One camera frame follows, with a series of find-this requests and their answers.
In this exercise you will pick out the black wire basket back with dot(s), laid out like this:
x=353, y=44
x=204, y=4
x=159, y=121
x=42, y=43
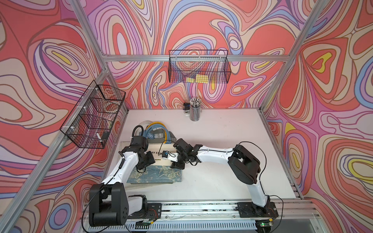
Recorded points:
x=217, y=69

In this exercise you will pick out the aluminium frame post left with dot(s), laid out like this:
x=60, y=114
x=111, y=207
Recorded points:
x=105, y=74

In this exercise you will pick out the black wire basket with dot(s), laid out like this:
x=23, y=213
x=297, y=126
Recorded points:
x=90, y=124
x=217, y=69

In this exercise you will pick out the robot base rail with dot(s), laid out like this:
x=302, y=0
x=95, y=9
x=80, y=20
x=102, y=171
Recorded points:
x=288, y=216

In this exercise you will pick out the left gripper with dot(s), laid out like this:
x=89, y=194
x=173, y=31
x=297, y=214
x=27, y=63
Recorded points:
x=150, y=159

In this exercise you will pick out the black wire basket left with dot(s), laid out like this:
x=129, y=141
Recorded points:
x=90, y=124

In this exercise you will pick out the aluminium frame post right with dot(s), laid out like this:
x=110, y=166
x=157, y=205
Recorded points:
x=305, y=31

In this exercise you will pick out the aluminium frame crossbar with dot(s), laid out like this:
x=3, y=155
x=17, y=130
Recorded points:
x=165, y=58

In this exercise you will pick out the aluminium frame post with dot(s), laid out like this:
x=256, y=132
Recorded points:
x=305, y=31
x=105, y=74

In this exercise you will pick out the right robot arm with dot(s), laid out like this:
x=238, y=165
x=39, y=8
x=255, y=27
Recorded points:
x=244, y=165

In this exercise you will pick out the yellow sticky notes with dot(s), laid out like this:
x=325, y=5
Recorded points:
x=198, y=78

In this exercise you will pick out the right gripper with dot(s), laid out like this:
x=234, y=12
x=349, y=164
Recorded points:
x=178, y=166

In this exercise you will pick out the black cup of sticks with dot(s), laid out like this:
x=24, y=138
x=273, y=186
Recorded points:
x=195, y=109

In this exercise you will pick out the olive green canvas bag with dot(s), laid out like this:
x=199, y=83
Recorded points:
x=166, y=138

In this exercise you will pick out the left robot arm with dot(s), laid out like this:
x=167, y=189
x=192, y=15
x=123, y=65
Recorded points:
x=109, y=205

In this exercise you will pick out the cream blue-handled tote bag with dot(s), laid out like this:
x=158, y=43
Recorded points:
x=159, y=172

